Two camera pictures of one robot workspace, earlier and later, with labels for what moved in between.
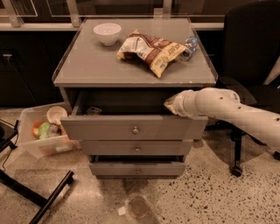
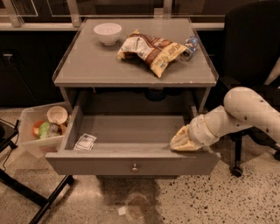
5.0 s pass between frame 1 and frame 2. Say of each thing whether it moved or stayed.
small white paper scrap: stayed
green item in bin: stayed
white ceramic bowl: stayed
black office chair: stayed
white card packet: moved
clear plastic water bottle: stayed
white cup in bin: stayed
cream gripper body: moved
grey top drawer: moved
